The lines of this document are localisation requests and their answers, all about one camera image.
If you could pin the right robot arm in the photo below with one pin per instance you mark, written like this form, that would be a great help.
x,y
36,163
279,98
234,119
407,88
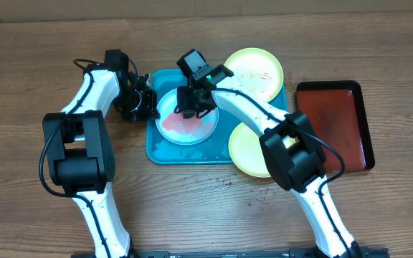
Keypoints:
x,y
294,156

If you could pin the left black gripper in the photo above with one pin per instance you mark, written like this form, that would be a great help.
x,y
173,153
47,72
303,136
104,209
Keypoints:
x,y
149,112

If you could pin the light blue plate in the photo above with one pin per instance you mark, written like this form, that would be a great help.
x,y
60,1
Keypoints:
x,y
176,129

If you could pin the yellow-green plate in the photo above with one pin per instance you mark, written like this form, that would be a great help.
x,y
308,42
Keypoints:
x,y
245,152
258,70

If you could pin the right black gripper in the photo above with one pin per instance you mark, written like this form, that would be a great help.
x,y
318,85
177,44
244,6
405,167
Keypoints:
x,y
192,101

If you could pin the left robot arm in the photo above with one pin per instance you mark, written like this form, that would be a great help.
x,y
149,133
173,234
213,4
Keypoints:
x,y
77,161

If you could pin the black red lacquer tray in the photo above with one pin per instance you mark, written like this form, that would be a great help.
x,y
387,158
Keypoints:
x,y
337,113

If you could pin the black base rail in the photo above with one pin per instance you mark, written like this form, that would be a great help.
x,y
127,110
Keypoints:
x,y
292,253

